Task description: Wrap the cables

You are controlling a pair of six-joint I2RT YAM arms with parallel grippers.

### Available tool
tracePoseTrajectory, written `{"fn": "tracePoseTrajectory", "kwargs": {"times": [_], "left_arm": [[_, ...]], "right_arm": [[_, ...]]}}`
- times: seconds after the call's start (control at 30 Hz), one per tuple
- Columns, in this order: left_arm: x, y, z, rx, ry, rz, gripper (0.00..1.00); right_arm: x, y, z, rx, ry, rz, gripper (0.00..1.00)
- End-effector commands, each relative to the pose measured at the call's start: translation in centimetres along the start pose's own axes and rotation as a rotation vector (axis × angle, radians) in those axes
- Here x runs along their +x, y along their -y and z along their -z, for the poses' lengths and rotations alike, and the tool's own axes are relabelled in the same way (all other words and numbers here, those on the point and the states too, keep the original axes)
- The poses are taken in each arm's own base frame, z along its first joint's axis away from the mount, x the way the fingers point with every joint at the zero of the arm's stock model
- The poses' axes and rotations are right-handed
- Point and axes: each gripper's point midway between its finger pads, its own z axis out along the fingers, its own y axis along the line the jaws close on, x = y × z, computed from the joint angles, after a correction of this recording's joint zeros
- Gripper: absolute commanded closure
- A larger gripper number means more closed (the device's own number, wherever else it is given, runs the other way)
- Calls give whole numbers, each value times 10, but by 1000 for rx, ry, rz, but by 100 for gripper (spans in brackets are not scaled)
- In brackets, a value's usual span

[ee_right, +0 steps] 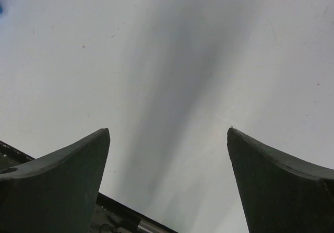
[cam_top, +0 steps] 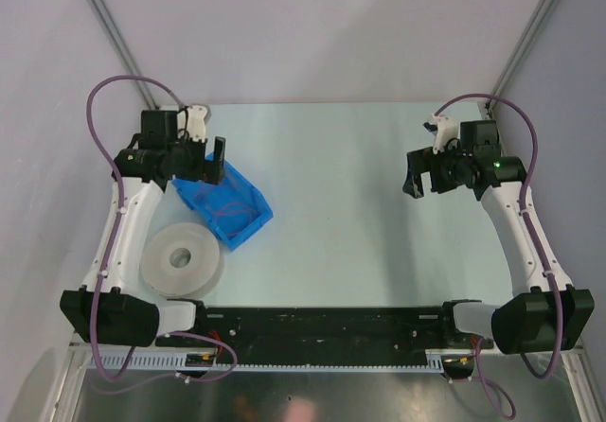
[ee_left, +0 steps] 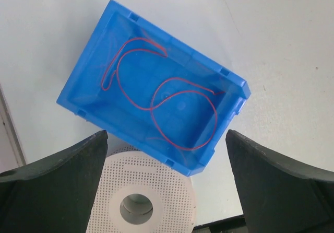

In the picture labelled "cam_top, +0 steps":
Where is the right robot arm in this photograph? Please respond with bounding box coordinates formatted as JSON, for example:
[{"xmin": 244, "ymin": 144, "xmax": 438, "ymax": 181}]
[{"xmin": 402, "ymin": 115, "xmax": 595, "ymax": 355}]

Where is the thin red wire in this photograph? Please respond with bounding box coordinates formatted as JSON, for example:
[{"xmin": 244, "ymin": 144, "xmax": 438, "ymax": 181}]
[{"xmin": 193, "ymin": 180, "xmax": 254, "ymax": 240}]

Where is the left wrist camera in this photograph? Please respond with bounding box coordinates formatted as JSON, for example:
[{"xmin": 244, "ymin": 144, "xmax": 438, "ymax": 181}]
[{"xmin": 177, "ymin": 104, "xmax": 210, "ymax": 142}]

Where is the blue plastic bin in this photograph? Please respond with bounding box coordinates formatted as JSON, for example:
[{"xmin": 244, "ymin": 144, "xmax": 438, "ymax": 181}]
[{"xmin": 172, "ymin": 161, "xmax": 274, "ymax": 252}]

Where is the purple cable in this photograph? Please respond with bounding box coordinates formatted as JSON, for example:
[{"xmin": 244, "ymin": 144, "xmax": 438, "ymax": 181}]
[
  {"xmin": 433, "ymin": 93, "xmax": 564, "ymax": 419},
  {"xmin": 85, "ymin": 75, "xmax": 238, "ymax": 383}
]

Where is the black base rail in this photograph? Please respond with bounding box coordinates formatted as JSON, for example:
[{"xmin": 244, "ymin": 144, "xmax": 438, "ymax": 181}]
[{"xmin": 156, "ymin": 306, "xmax": 472, "ymax": 365}]

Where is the right aluminium frame post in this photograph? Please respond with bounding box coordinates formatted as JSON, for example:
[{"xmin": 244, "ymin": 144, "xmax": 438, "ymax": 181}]
[{"xmin": 491, "ymin": 0, "xmax": 561, "ymax": 97}]

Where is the aluminium frame post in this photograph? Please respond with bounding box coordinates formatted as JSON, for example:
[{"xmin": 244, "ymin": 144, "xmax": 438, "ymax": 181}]
[
  {"xmin": 491, "ymin": 0, "xmax": 561, "ymax": 97},
  {"xmin": 68, "ymin": 0, "xmax": 160, "ymax": 109}
]

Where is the white cable spool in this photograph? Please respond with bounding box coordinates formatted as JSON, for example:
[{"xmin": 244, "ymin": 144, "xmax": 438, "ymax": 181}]
[{"xmin": 140, "ymin": 222, "xmax": 223, "ymax": 298}]

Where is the white slotted cable duct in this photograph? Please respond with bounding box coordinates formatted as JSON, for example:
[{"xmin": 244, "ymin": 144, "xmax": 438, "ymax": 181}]
[{"xmin": 84, "ymin": 349, "xmax": 474, "ymax": 374}]

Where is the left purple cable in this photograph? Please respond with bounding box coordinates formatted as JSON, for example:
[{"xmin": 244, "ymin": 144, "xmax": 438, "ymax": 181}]
[{"xmin": 85, "ymin": 75, "xmax": 238, "ymax": 383}]

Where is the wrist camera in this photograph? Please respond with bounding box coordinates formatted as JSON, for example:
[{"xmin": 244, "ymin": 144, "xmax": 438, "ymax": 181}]
[
  {"xmin": 423, "ymin": 114, "xmax": 459, "ymax": 154},
  {"xmin": 177, "ymin": 104, "xmax": 210, "ymax": 142}
]

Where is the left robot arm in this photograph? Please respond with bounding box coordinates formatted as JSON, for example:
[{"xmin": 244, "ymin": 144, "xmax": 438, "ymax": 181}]
[{"xmin": 60, "ymin": 105, "xmax": 225, "ymax": 347}]

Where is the left aluminium frame post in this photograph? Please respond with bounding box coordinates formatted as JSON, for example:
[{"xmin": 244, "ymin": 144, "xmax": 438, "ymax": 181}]
[{"xmin": 68, "ymin": 0, "xmax": 160, "ymax": 109}]

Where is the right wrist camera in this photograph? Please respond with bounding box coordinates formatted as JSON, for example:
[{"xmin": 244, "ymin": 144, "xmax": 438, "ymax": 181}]
[{"xmin": 423, "ymin": 114, "xmax": 459, "ymax": 154}]

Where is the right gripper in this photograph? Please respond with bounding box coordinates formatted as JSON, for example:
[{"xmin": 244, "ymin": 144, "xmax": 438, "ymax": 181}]
[{"xmin": 403, "ymin": 139, "xmax": 472, "ymax": 199}]

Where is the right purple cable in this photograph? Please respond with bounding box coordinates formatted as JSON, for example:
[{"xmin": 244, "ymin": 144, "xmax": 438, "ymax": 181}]
[{"xmin": 433, "ymin": 93, "xmax": 564, "ymax": 419}]

